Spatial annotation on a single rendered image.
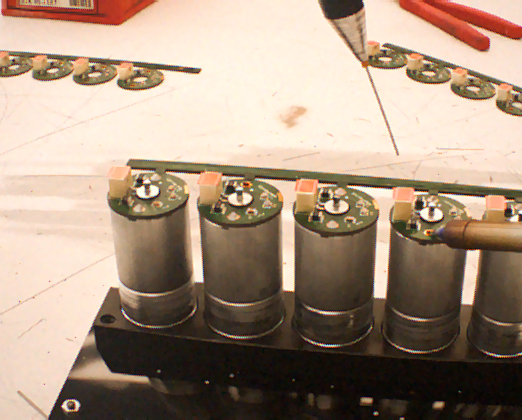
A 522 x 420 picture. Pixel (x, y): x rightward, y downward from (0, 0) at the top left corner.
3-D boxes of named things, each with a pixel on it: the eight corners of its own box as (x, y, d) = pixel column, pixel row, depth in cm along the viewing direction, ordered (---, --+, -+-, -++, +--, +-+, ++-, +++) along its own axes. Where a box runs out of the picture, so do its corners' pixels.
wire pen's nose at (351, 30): (340, 57, 27) (321, 9, 26) (379, 45, 27) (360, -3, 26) (346, 74, 26) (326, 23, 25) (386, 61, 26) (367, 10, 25)
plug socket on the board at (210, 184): (225, 207, 30) (224, 186, 30) (196, 204, 31) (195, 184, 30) (231, 192, 31) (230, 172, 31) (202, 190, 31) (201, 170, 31)
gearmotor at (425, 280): (452, 375, 31) (470, 239, 28) (376, 371, 31) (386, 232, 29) (456, 328, 33) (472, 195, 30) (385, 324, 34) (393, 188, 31)
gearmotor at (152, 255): (188, 353, 33) (176, 215, 30) (116, 343, 33) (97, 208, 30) (206, 308, 35) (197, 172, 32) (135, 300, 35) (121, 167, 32)
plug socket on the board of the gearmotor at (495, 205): (510, 230, 29) (512, 210, 29) (483, 228, 29) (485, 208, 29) (509, 215, 30) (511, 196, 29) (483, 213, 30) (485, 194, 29)
